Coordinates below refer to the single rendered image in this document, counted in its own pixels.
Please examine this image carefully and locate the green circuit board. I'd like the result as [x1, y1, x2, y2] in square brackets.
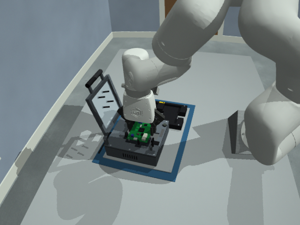
[127, 122, 151, 143]

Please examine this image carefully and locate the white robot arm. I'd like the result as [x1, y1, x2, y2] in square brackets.
[121, 0, 300, 165]

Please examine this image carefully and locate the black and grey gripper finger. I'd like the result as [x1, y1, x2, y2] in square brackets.
[150, 109, 165, 136]
[117, 107, 134, 132]

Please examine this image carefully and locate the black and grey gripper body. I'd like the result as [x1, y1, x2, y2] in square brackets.
[123, 90, 156, 124]

